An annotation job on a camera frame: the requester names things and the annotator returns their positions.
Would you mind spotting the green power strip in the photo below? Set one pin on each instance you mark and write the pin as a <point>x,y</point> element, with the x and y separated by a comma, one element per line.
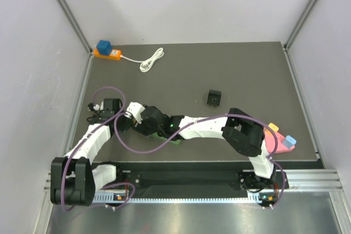
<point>164,140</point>

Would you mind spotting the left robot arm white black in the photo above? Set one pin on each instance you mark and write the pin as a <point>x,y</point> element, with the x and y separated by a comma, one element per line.
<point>73,181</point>

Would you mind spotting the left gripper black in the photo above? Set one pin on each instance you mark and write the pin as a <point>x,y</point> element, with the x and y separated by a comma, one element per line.
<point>127,125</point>

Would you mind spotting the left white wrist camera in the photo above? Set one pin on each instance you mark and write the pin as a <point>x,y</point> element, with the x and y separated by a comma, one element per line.
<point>99,107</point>

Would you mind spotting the light blue plug adapter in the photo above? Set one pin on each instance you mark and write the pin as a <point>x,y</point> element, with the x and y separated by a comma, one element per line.
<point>289,142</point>

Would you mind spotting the small yellow plug adapter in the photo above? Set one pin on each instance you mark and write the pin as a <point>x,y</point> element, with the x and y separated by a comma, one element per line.
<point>273,127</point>

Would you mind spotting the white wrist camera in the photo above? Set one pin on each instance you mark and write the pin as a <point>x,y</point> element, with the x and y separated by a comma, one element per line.
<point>134,111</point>
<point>99,107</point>

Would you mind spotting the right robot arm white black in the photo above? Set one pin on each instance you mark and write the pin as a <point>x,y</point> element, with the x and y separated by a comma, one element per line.
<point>238,129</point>

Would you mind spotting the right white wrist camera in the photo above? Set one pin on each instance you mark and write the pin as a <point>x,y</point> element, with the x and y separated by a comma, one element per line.
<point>134,111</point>

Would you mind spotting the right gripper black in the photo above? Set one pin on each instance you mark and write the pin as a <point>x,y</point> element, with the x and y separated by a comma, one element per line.
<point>142,128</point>

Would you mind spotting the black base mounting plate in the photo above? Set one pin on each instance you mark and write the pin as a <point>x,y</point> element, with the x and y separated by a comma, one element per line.
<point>186,180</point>

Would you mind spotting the black plug adapter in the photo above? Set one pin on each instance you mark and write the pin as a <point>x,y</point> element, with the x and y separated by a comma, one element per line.
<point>214,98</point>

